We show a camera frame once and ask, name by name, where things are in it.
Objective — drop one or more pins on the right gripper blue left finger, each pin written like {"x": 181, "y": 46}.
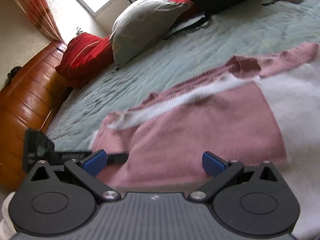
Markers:
{"x": 83, "y": 173}

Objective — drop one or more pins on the red pillow at headboard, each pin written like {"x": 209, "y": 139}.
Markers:
{"x": 85, "y": 58}

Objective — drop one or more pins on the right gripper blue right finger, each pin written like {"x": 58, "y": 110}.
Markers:
{"x": 223, "y": 173}

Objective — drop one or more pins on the left pink curtain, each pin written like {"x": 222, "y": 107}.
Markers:
{"x": 41, "y": 17}

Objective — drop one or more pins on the green plaid bed blanket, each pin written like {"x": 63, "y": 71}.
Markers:
{"x": 252, "y": 28}

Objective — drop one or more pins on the white fleece left sleeve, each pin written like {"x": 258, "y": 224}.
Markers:
{"x": 7, "y": 229}

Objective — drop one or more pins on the black pen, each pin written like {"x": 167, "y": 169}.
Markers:
{"x": 270, "y": 3}

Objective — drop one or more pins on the grey pillow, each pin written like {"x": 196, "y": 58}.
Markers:
{"x": 140, "y": 25}

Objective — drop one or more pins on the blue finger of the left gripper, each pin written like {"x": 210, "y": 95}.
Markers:
{"x": 117, "y": 158}

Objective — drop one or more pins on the pink and white sweater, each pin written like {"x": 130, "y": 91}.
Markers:
{"x": 251, "y": 109}

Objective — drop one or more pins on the wooden headboard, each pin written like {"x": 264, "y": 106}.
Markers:
{"x": 32, "y": 99}

